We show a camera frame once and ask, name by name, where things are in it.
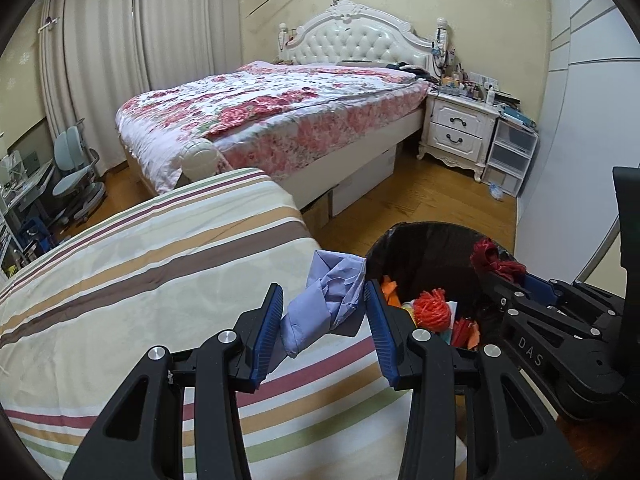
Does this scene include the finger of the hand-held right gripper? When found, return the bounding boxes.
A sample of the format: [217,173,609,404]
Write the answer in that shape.
[475,265,601,346]
[522,276,626,318]

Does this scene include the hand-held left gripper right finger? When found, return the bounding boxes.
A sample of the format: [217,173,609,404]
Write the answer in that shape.
[365,280,587,480]

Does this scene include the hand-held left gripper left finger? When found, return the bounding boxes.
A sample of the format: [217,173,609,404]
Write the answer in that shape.
[62,284,285,480]

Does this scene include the dark red cloth bow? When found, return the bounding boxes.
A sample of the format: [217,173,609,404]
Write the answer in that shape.
[470,239,528,283]

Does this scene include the orange plastic bag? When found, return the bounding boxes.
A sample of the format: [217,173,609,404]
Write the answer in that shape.
[379,274,403,308]

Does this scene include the bin with black liner bag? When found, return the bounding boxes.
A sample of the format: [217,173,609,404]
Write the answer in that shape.
[362,221,531,361]

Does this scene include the clear plastic drawer unit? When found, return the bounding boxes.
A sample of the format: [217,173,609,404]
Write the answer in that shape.
[485,119,540,199]

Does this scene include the brown cardboard box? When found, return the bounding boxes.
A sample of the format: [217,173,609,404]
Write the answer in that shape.
[300,191,333,235]

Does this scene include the striped bed sheet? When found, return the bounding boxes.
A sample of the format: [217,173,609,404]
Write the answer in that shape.
[0,167,468,480]

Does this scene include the white box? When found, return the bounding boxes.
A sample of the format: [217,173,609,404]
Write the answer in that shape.
[330,147,399,217]

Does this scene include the white wardrobe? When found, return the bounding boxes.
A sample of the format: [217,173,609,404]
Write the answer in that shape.
[512,0,640,286]

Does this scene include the white nightstand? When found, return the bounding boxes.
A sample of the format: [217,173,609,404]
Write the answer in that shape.
[417,92,501,184]

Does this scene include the stack of blue books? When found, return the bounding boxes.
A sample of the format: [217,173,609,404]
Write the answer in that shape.
[497,102,540,128]

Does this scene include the white round bedpost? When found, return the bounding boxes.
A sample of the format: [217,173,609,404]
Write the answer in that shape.
[180,140,222,187]

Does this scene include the clutter of small bottles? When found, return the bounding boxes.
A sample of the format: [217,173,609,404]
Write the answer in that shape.
[432,62,508,107]

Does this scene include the floral quilt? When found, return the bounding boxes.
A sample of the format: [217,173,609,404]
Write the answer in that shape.
[115,60,431,193]

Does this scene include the dark clothing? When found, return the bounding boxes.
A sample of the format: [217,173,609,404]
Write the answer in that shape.
[385,62,432,82]

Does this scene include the blue plastic stool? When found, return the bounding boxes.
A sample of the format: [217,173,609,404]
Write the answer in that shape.
[22,217,52,254]

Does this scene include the grey-blue desk chair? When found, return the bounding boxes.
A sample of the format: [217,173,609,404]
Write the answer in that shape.
[52,120,107,226]

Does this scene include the grey study desk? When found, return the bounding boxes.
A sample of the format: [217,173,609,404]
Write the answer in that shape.
[0,152,56,231]

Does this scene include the white tufted headboard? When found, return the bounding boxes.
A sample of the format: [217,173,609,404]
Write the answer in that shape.
[277,2,448,73]

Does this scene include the beige curtains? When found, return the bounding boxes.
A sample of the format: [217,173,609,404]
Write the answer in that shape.
[40,0,246,181]

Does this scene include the white bed frame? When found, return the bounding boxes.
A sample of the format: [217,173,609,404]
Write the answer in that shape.
[120,105,427,202]

